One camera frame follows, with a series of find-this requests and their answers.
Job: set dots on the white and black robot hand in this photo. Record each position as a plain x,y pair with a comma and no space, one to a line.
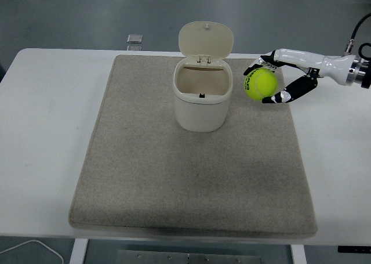
319,63

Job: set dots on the yellow-green tennis ball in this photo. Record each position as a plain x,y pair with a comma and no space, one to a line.
261,84

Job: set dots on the cream plastic bin with lid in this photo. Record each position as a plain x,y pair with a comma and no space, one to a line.
203,81

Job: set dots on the beige fabric mat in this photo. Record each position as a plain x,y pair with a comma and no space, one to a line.
191,159

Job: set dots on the silver floor plate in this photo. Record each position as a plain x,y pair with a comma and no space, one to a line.
134,38

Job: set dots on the black control panel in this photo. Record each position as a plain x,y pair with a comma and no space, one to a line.
354,249

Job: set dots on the white table leg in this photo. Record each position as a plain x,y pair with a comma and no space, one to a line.
79,251
298,253

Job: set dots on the grey metal plate with screws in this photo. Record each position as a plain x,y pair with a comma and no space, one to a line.
188,257

